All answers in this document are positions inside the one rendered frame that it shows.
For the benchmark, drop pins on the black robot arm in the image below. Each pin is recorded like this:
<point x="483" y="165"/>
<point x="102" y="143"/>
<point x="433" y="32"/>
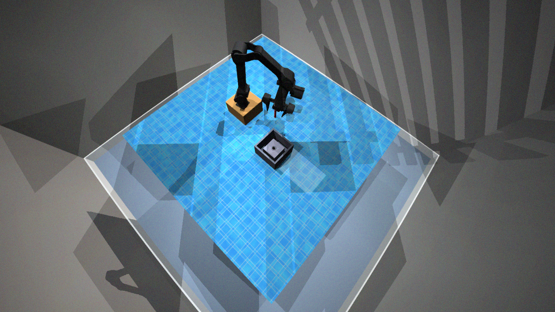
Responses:
<point x="286" y="77"/>

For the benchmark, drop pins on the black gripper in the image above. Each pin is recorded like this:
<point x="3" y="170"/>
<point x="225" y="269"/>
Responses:
<point x="266" y="99"/>

